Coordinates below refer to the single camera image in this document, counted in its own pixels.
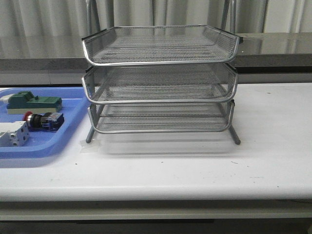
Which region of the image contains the red emergency stop button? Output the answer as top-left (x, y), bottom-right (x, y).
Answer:
top-left (22, 111), bottom-right (65, 132)

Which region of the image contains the clear tape patch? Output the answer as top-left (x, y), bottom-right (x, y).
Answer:
top-left (79, 139), bottom-right (101, 154)

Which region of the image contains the silver mesh top tray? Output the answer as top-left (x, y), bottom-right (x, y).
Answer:
top-left (82, 25), bottom-right (243, 66)

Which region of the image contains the blue plastic tray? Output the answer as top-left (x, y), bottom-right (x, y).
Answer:
top-left (0, 87), bottom-right (89, 159)

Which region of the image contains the green terminal block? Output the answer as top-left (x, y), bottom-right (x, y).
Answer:
top-left (6, 91), bottom-right (62, 114)

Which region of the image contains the white component in tray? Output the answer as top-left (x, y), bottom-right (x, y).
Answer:
top-left (0, 94), bottom-right (13, 104)

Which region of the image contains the grey metal rack frame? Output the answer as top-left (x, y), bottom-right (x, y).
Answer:
top-left (85, 0), bottom-right (241, 145)

